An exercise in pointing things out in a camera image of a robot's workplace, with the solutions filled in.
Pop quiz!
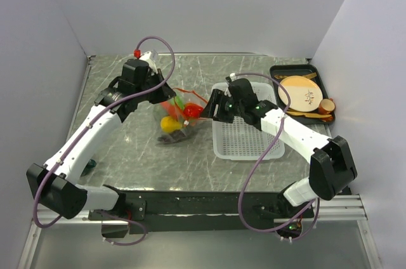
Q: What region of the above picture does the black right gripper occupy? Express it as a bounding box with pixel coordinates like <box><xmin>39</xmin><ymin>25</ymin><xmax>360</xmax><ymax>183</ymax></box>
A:
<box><xmin>200</xmin><ymin>88</ymin><xmax>244</xmax><ymax>124</ymax></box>

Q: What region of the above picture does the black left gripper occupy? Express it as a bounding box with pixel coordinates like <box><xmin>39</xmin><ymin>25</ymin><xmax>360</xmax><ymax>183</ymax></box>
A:
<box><xmin>135</xmin><ymin>68</ymin><xmax>176</xmax><ymax>104</ymax></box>

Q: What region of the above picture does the green bitter gourd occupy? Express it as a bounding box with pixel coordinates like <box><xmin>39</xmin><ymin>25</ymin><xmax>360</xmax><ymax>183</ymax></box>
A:
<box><xmin>171</xmin><ymin>96</ymin><xmax>185</xmax><ymax>112</ymax></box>

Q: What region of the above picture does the clear zip top bag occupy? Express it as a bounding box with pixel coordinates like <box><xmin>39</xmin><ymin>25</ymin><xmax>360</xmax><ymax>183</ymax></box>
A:
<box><xmin>153</xmin><ymin>88</ymin><xmax>208</xmax><ymax>145</ymax></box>

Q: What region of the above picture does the orange carrot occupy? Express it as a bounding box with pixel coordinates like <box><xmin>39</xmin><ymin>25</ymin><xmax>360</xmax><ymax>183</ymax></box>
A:
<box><xmin>160</xmin><ymin>100</ymin><xmax>180</xmax><ymax>120</ymax></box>

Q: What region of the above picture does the dark purple grape bunch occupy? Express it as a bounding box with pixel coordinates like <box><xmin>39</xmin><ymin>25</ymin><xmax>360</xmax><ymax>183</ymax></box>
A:
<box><xmin>157</xmin><ymin>130</ymin><xmax>188</xmax><ymax>144</ymax></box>

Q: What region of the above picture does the yellow bell pepper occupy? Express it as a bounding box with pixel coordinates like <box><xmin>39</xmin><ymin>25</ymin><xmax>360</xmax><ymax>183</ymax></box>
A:
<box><xmin>160</xmin><ymin>115</ymin><xmax>183</xmax><ymax>133</ymax></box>

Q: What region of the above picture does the green netted melon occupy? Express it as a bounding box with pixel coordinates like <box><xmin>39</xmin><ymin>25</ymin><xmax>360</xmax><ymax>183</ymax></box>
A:
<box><xmin>153</xmin><ymin>104</ymin><xmax>167</xmax><ymax>124</ymax></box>

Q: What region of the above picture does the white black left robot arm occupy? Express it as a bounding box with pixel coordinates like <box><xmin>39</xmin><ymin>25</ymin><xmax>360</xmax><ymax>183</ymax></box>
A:
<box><xmin>27</xmin><ymin>56</ymin><xmax>176</xmax><ymax>220</ymax></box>

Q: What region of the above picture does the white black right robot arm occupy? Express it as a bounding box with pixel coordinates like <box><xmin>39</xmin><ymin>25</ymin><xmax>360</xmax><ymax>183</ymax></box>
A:
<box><xmin>201</xmin><ymin>79</ymin><xmax>358</xmax><ymax>217</ymax></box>

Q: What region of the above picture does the white plastic perforated basket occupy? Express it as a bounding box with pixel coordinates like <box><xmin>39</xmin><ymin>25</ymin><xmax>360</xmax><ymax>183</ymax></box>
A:
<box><xmin>212</xmin><ymin>82</ymin><xmax>285</xmax><ymax>161</ymax></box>

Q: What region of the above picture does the gold spoon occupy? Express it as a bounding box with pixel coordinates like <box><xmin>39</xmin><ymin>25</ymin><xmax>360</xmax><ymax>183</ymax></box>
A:
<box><xmin>274</xmin><ymin>75</ymin><xmax>289</xmax><ymax>80</ymax></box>

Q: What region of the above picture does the black rectangular tray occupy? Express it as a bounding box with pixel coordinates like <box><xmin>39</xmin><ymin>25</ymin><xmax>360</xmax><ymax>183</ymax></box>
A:
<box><xmin>270</xmin><ymin>64</ymin><xmax>335</xmax><ymax>125</ymax></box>

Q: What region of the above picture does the peach and cream plate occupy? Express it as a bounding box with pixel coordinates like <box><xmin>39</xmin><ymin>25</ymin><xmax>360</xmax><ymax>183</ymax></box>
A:
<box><xmin>278</xmin><ymin>75</ymin><xmax>323</xmax><ymax>112</ymax></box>

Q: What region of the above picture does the dark green ceramic mug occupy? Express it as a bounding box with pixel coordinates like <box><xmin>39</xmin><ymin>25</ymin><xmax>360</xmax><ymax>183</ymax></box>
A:
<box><xmin>81</xmin><ymin>159</ymin><xmax>96</xmax><ymax>176</ymax></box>

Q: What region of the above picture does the gold knife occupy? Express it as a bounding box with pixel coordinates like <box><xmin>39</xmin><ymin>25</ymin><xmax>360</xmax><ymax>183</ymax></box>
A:
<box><xmin>303</xmin><ymin>72</ymin><xmax>317</xmax><ymax>79</ymax></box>

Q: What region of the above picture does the brown ceramic cup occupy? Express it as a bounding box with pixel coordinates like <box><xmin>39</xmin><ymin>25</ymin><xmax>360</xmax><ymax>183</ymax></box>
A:
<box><xmin>318</xmin><ymin>98</ymin><xmax>336</xmax><ymax>115</ymax></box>

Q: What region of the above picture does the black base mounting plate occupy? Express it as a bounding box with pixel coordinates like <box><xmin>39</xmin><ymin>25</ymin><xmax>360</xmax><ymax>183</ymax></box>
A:
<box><xmin>50</xmin><ymin>183</ymin><xmax>353</xmax><ymax>235</ymax></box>

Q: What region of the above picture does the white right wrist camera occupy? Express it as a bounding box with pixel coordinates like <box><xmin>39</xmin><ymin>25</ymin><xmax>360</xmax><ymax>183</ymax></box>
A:
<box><xmin>225</xmin><ymin>72</ymin><xmax>237</xmax><ymax>96</ymax></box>

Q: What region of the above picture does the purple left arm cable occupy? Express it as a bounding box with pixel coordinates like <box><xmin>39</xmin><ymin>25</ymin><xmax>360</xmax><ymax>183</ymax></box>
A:
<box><xmin>32</xmin><ymin>36</ymin><xmax>176</xmax><ymax>228</ymax></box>

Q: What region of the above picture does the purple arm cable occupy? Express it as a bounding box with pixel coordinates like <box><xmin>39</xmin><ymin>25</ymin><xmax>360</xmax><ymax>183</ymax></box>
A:
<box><xmin>32</xmin><ymin>36</ymin><xmax>176</xmax><ymax>228</ymax></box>
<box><xmin>231</xmin><ymin>72</ymin><xmax>320</xmax><ymax>246</ymax></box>

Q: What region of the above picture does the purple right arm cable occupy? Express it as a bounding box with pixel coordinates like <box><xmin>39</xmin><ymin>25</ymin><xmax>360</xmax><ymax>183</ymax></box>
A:
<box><xmin>231</xmin><ymin>72</ymin><xmax>320</xmax><ymax>246</ymax></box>

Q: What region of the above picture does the aluminium frame rail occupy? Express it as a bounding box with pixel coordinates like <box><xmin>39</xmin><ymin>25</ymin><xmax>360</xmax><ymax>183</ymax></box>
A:
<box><xmin>37</xmin><ymin>195</ymin><xmax>367</xmax><ymax>225</ymax></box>

